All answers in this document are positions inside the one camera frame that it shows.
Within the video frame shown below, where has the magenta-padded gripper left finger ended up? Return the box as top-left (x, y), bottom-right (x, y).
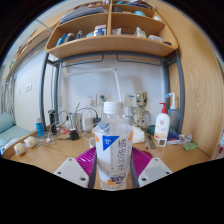
top-left (53, 146), bottom-right (98, 190)

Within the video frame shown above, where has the clear plastic drink bottle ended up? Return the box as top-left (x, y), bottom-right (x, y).
top-left (93, 101), bottom-right (134, 192)

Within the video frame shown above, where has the green sponge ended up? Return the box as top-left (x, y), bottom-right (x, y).
top-left (182, 141), bottom-right (199, 152)

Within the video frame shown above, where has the small blue white bottle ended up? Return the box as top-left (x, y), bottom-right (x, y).
top-left (35, 116), bottom-right (45, 138)

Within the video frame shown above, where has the black electric shaver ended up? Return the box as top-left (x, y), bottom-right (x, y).
top-left (47, 109), bottom-right (58, 135)

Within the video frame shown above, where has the small blue box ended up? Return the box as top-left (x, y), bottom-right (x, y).
top-left (167, 129), bottom-right (180, 143)

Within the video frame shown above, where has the grey remote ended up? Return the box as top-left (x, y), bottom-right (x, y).
top-left (146, 134), bottom-right (157, 150)

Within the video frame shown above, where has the teal pillow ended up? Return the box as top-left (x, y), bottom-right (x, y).
top-left (0, 112), bottom-right (15, 134)

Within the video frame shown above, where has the blue spray bottle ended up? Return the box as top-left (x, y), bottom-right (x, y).
top-left (166, 92), bottom-right (180, 133)

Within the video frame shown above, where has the metal cup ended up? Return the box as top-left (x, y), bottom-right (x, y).
top-left (69, 112), bottom-right (83, 131)

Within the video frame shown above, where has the white charger block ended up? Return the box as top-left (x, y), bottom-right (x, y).
top-left (81, 116), bottom-right (95, 132)

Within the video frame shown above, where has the white red pump lotion bottle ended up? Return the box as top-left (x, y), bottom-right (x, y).
top-left (153, 102), bottom-right (171, 148)

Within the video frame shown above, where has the small black cube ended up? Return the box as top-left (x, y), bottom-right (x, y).
top-left (68, 128), bottom-right (80, 141)

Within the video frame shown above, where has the wooden shelf unit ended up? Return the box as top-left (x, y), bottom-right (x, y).
top-left (44, 0), bottom-right (179, 60)

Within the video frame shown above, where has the bed with teal sheet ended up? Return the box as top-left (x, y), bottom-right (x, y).
top-left (0, 124), bottom-right (33, 158)

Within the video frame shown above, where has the grey metal desk frame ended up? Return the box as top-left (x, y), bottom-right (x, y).
top-left (38, 49), bottom-right (185, 134)

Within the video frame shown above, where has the white plastic packet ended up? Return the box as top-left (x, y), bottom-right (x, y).
top-left (178, 133), bottom-right (194, 145)

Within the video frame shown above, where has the white desk lamp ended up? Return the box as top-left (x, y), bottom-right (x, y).
top-left (63, 67), bottom-right (146, 144)

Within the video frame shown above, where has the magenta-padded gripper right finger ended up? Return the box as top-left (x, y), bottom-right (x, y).
top-left (129, 146), bottom-right (173, 190)

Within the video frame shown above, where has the white wall socket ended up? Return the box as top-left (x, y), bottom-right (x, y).
top-left (84, 94), bottom-right (98, 108)
top-left (98, 94), bottom-right (108, 107)

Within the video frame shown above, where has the wooden tree figurine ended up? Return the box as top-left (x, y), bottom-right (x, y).
top-left (130, 90), bottom-right (152, 131)

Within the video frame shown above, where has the round white wrapped bun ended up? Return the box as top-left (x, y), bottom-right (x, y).
top-left (23, 135), bottom-right (38, 149)
top-left (13, 142), bottom-right (28, 156)

